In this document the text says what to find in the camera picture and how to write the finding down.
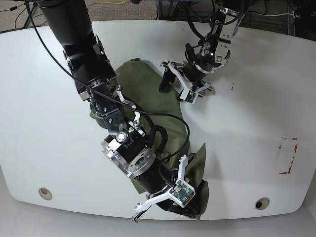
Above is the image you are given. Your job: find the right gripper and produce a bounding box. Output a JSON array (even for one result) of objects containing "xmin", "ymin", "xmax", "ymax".
[{"xmin": 127, "ymin": 152, "xmax": 205, "ymax": 220}]

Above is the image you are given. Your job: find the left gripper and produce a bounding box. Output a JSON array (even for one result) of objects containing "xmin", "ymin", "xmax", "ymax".
[{"xmin": 158, "ymin": 61, "xmax": 213, "ymax": 98}]

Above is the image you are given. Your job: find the green t-shirt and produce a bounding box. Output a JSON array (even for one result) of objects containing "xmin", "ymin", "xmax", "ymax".
[{"xmin": 87, "ymin": 59, "xmax": 209, "ymax": 220}]

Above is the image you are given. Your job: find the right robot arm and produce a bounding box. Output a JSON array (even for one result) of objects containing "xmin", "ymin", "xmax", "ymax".
[{"xmin": 38, "ymin": 0, "xmax": 209, "ymax": 220}]

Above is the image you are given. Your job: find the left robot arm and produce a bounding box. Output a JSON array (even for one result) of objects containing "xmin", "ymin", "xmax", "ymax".
[{"xmin": 158, "ymin": 0, "xmax": 248, "ymax": 103}]

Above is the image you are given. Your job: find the red tape rectangle marking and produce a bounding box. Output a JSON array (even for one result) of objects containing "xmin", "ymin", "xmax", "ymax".
[{"xmin": 276, "ymin": 137, "xmax": 298, "ymax": 175}]

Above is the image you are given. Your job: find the black tripod stand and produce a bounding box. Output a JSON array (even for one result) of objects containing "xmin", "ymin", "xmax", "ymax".
[{"xmin": 22, "ymin": 1, "xmax": 39, "ymax": 29}]

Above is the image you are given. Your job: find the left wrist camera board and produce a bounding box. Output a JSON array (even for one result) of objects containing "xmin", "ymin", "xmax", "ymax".
[{"xmin": 178, "ymin": 88, "xmax": 198, "ymax": 104}]

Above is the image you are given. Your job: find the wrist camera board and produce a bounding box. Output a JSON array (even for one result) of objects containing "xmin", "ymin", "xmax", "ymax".
[
  {"xmin": 178, "ymin": 88, "xmax": 198, "ymax": 104},
  {"xmin": 171, "ymin": 180, "xmax": 196, "ymax": 208}
]

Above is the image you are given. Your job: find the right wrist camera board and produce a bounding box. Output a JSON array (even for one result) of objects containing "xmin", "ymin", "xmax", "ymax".
[{"xmin": 171, "ymin": 180, "xmax": 196, "ymax": 208}]

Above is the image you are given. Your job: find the white cable on floor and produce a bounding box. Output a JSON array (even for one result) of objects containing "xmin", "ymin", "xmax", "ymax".
[{"xmin": 246, "ymin": 11, "xmax": 296, "ymax": 19}]

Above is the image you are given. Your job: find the right table cable grommet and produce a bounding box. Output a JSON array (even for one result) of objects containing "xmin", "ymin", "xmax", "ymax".
[{"xmin": 255, "ymin": 197, "xmax": 270, "ymax": 210}]

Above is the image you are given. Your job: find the table cable grommet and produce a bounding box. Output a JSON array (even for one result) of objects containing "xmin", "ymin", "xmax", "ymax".
[
  {"xmin": 255, "ymin": 197, "xmax": 270, "ymax": 210},
  {"xmin": 39, "ymin": 188, "xmax": 52, "ymax": 200}
]

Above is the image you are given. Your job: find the yellow cable on floor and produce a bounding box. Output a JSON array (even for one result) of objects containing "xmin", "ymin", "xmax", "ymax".
[{"xmin": 97, "ymin": 1, "xmax": 128, "ymax": 6}]

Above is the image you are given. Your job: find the left table cable grommet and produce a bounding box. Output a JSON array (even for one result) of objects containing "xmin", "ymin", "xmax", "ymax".
[{"xmin": 39, "ymin": 188, "xmax": 52, "ymax": 200}]

